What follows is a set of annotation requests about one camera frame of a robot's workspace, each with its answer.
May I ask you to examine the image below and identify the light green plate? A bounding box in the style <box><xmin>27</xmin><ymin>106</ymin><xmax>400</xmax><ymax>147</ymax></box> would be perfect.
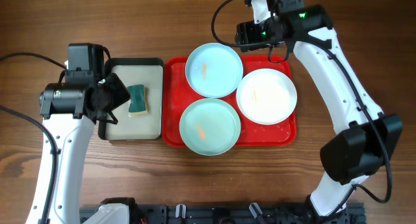
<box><xmin>179</xmin><ymin>98</ymin><xmax>241</xmax><ymax>156</ymax></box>

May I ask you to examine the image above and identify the black tray with soapy water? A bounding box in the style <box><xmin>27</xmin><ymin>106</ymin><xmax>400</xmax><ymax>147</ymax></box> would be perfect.
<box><xmin>98</xmin><ymin>58</ymin><xmax>164</xmax><ymax>141</ymax></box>

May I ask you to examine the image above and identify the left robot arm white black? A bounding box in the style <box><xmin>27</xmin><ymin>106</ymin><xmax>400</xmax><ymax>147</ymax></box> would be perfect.
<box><xmin>26</xmin><ymin>44</ymin><xmax>130</xmax><ymax>223</ymax></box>

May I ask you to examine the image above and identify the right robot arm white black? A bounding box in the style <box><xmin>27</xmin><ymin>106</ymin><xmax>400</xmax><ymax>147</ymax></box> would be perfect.
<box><xmin>235</xmin><ymin>0</ymin><xmax>403</xmax><ymax>222</ymax></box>

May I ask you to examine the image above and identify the white plate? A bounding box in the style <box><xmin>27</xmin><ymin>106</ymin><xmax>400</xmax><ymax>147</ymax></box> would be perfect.
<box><xmin>236</xmin><ymin>68</ymin><xmax>298</xmax><ymax>125</ymax></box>

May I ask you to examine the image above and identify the light blue plate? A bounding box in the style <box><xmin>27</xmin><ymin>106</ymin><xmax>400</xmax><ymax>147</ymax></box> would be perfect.
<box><xmin>185</xmin><ymin>43</ymin><xmax>244</xmax><ymax>98</ymax></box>

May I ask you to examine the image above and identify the green yellow sponge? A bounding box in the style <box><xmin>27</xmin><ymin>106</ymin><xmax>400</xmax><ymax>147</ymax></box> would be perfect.
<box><xmin>127</xmin><ymin>84</ymin><xmax>148</xmax><ymax>116</ymax></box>

